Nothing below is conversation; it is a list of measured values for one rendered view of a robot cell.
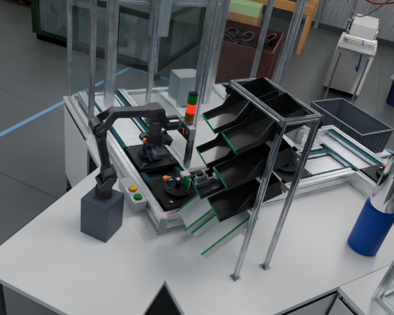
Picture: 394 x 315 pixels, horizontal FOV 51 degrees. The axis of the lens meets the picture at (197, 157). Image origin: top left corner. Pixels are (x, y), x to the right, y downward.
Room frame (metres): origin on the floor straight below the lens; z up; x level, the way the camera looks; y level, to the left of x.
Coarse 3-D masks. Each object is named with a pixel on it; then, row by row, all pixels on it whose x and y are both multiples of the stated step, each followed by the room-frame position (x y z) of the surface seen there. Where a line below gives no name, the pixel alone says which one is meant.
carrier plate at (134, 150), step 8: (128, 152) 1.94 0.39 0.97; (136, 152) 1.96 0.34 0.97; (168, 152) 2.02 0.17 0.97; (136, 160) 1.88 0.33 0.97; (144, 160) 1.90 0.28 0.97; (160, 160) 1.93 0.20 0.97; (168, 160) 1.94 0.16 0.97; (176, 160) 1.96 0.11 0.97; (144, 168) 1.82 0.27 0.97; (152, 168) 1.84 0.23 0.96; (160, 168) 1.87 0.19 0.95
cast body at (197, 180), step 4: (196, 172) 1.44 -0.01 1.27; (200, 172) 1.44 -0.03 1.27; (204, 172) 1.45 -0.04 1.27; (196, 176) 1.43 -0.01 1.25; (200, 176) 1.43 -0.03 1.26; (204, 176) 1.43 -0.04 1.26; (196, 180) 1.42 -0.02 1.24; (200, 180) 1.42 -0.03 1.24; (204, 180) 1.43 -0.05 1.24; (208, 180) 1.43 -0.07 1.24; (212, 180) 1.46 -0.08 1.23; (196, 184) 1.42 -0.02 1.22; (200, 184) 1.43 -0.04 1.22; (204, 184) 1.43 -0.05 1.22; (208, 184) 1.44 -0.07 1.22; (196, 188) 1.43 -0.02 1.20
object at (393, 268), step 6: (390, 270) 1.31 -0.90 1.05; (384, 276) 1.31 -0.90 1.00; (390, 276) 1.30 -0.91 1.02; (384, 282) 1.31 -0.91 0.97; (378, 288) 1.31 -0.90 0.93; (384, 288) 1.29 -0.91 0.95; (378, 294) 1.30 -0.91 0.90; (378, 300) 1.29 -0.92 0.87; (384, 300) 1.28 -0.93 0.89; (384, 306) 1.26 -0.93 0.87; (390, 306) 1.25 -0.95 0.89; (390, 312) 1.23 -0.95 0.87
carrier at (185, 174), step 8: (176, 176) 1.80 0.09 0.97; (184, 176) 1.72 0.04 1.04; (152, 184) 1.69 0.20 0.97; (160, 184) 1.70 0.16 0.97; (176, 184) 1.67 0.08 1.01; (184, 184) 1.71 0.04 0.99; (192, 184) 1.75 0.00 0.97; (160, 192) 1.64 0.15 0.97; (168, 192) 1.63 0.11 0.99; (176, 192) 1.64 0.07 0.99; (184, 192) 1.65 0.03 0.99; (192, 192) 1.68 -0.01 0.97; (160, 200) 1.58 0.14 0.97; (168, 200) 1.59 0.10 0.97; (176, 200) 1.60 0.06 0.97; (184, 200) 1.61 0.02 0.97; (168, 208) 1.53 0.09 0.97; (176, 208) 1.55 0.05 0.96
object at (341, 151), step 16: (336, 128) 2.80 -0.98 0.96; (304, 144) 2.60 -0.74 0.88; (320, 144) 2.51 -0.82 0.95; (336, 144) 2.62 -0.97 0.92; (352, 144) 2.61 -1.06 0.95; (336, 160) 2.40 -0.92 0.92; (352, 160) 2.44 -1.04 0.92; (368, 160) 2.45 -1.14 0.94; (384, 160) 2.44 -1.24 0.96; (352, 176) 2.22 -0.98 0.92; (368, 192) 2.10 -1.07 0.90
